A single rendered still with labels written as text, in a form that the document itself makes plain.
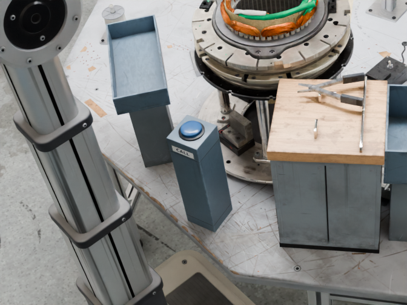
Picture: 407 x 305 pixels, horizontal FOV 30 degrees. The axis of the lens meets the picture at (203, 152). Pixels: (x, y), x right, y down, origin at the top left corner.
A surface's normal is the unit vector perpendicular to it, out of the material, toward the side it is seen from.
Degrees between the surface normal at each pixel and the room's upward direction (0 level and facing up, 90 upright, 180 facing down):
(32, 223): 0
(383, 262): 0
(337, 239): 90
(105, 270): 90
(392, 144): 0
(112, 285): 90
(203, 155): 90
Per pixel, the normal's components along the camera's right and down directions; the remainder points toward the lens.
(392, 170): -0.18, 0.73
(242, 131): -0.77, 0.53
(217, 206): 0.82, 0.33
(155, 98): 0.14, 0.71
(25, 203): -0.15, -0.68
